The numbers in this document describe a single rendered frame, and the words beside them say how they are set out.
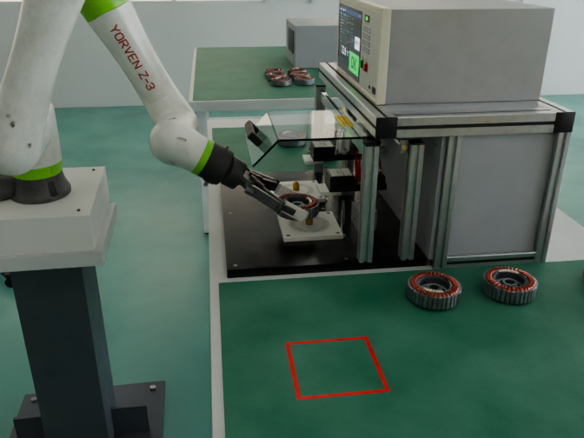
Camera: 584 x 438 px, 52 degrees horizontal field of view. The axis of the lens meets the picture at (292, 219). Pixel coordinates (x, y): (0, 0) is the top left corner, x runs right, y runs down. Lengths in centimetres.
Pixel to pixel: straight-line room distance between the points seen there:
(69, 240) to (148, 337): 104
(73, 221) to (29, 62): 40
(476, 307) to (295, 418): 50
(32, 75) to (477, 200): 99
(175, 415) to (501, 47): 151
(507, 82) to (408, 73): 24
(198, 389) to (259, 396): 120
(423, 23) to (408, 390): 76
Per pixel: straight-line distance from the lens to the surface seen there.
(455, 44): 139
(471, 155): 136
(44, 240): 156
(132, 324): 261
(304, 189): 177
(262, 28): 616
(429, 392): 107
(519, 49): 146
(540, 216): 150
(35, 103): 138
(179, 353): 241
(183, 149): 140
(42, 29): 133
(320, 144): 172
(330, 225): 154
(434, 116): 129
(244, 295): 129
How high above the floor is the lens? 143
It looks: 24 degrees down
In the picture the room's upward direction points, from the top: straight up
